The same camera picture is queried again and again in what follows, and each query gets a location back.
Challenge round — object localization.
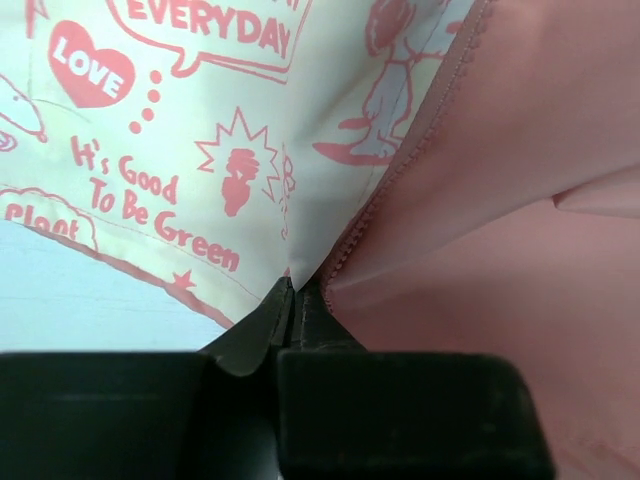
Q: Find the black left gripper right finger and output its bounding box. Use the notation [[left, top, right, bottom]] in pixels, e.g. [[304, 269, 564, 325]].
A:
[[276, 285, 556, 479]]

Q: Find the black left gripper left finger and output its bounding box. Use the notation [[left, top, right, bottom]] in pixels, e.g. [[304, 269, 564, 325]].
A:
[[1, 278, 294, 479]]

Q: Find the pink cream printed hooded jacket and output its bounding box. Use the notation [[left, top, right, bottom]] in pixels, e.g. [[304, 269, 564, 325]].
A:
[[1, 1, 639, 479]]

